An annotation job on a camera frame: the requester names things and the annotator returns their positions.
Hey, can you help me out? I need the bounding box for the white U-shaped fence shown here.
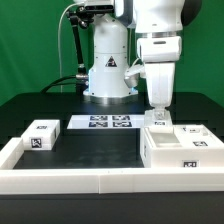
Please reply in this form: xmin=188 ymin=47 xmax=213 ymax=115
xmin=0 ymin=137 xmax=224 ymax=195

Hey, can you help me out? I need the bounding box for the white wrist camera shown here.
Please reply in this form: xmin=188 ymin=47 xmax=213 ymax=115
xmin=124 ymin=64 xmax=145 ymax=88

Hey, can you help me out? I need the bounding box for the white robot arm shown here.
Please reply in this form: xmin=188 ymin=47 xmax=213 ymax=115
xmin=81 ymin=0 xmax=202 ymax=125

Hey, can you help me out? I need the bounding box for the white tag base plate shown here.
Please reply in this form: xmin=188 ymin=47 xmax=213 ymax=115
xmin=67 ymin=114 xmax=144 ymax=129

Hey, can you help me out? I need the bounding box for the white door panel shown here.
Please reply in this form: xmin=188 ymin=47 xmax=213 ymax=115
xmin=144 ymin=109 xmax=173 ymax=133
xmin=174 ymin=125 xmax=224 ymax=149

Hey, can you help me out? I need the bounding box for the white cabinet body box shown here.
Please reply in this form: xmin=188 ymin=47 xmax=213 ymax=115
xmin=140 ymin=125 xmax=224 ymax=168

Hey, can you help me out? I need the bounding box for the white cable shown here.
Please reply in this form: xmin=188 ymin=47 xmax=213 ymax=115
xmin=57 ymin=1 xmax=84 ymax=94

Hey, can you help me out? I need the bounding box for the black cable bundle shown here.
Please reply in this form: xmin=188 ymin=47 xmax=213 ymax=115
xmin=40 ymin=75 xmax=90 ymax=94

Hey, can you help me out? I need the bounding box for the white cabinet top block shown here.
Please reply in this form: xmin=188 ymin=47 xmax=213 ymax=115
xmin=21 ymin=119 xmax=60 ymax=151

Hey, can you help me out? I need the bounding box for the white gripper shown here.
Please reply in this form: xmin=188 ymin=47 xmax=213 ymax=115
xmin=137 ymin=36 xmax=182 ymax=120

